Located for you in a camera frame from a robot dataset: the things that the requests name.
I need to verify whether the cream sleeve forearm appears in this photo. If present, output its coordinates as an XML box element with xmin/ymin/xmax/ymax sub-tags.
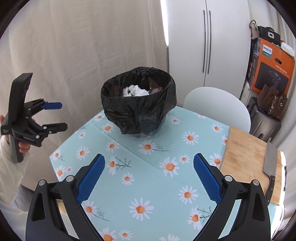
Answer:
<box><xmin>1</xmin><ymin>137</ymin><xmax>29</xmax><ymax>217</ymax></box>

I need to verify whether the black trash bag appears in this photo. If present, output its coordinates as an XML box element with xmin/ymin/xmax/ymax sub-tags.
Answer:
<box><xmin>101</xmin><ymin>67</ymin><xmax>177</xmax><ymax>134</ymax></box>

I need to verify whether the left hand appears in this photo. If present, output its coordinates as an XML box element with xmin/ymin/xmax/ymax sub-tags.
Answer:
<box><xmin>0</xmin><ymin>115</ymin><xmax>31</xmax><ymax>154</ymax></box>

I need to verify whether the wooden cutting board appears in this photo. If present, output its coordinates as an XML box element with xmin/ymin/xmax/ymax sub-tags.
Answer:
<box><xmin>219</xmin><ymin>126</ymin><xmax>269</xmax><ymax>193</ymax></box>

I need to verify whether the black stool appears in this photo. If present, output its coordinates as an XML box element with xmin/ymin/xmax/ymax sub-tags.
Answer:
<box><xmin>246</xmin><ymin>97</ymin><xmax>281</xmax><ymax>142</ymax></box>

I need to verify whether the white tissue in bin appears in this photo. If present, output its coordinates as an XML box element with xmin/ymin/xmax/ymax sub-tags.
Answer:
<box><xmin>122</xmin><ymin>85</ymin><xmax>149</xmax><ymax>97</ymax></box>

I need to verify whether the daisy print blue tablecloth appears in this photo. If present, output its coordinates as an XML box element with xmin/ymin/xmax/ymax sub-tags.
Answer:
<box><xmin>50</xmin><ymin>107</ymin><xmax>229</xmax><ymax>240</ymax></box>

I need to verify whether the clear plastic bin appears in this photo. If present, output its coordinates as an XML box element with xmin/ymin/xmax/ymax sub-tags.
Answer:
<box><xmin>128</xmin><ymin>112</ymin><xmax>171</xmax><ymax>136</ymax></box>

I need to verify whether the white chair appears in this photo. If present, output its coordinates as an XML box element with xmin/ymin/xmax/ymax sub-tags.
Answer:
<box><xmin>183</xmin><ymin>87</ymin><xmax>251</xmax><ymax>133</ymax></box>

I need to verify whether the brown leather bag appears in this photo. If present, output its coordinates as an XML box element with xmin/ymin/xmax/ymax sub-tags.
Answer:
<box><xmin>257</xmin><ymin>84</ymin><xmax>287</xmax><ymax>120</ymax></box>

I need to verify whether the orange appliance box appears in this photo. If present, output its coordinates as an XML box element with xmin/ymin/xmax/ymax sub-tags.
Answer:
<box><xmin>246</xmin><ymin>38</ymin><xmax>295</xmax><ymax>94</ymax></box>

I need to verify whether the white refrigerator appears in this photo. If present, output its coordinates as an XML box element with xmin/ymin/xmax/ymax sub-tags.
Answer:
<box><xmin>166</xmin><ymin>0</ymin><xmax>251</xmax><ymax>105</ymax></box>

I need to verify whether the cleaver knife black handle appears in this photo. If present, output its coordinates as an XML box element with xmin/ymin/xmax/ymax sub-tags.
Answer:
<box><xmin>263</xmin><ymin>142</ymin><xmax>278</xmax><ymax>205</ymax></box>

